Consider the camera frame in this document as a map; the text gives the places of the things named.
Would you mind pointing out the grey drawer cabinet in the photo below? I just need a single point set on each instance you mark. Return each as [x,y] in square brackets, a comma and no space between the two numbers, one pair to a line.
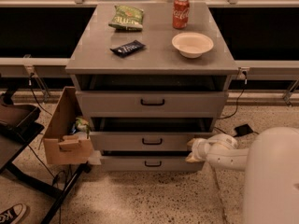
[157,67]

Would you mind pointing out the white paper bowl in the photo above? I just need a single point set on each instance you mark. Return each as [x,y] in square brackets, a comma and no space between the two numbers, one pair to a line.
[192,45]

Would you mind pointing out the black and white sneaker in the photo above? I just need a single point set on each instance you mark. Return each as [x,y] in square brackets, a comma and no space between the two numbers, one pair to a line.
[14,214]

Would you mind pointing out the black folding stand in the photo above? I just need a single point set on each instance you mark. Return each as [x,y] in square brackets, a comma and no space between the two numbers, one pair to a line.
[18,128]

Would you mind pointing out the black power adapter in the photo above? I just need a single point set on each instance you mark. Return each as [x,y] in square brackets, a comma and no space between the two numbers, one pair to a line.
[242,130]

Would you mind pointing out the dark blue snack bar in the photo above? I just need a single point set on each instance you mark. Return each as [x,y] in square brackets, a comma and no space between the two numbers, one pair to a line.
[129,48]

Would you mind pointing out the grey bottom drawer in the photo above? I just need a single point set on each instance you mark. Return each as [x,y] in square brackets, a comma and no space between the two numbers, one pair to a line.
[173,161]

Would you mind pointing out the grey drawer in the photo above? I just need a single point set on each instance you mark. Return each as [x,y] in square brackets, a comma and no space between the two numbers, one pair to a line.
[152,104]
[173,161]
[147,134]

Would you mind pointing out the cardboard box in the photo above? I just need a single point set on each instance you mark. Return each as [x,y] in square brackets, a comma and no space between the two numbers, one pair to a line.
[61,146]

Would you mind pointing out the red cola can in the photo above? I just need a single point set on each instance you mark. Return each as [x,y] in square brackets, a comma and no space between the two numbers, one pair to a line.
[181,10]

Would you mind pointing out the grey top drawer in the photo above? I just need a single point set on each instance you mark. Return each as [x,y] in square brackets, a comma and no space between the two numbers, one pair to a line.
[152,104]

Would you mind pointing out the green chip bag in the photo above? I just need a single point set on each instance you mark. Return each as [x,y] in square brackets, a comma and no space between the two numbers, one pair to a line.
[127,18]

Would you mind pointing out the green snack bag in box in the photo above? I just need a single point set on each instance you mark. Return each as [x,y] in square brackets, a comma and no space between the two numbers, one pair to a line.
[80,125]

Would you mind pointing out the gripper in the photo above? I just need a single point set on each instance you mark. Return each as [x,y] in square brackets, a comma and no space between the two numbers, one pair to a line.
[198,147]

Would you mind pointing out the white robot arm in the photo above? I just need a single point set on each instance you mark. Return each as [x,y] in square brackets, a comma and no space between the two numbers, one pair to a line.
[271,167]

